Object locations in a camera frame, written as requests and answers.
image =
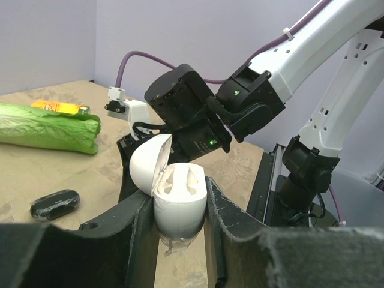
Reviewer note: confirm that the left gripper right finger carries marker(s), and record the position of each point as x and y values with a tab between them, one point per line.
243	252

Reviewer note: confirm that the black earbud charging case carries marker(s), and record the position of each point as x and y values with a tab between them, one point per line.
55	205

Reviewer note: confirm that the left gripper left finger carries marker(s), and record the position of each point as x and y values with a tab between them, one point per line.
115	249

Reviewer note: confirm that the napa cabbage on table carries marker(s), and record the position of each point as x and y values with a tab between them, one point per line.
48	129

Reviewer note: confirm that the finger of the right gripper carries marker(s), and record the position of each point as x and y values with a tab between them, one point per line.
126	146

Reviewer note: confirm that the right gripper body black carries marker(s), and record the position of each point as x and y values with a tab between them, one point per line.
179	98

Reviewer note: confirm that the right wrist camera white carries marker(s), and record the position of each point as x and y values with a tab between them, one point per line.
127	109

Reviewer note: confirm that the orange juice carton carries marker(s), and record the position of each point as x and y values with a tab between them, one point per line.
60	107

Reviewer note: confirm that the white earbud charging case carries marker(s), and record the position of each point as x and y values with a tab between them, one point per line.
178	190

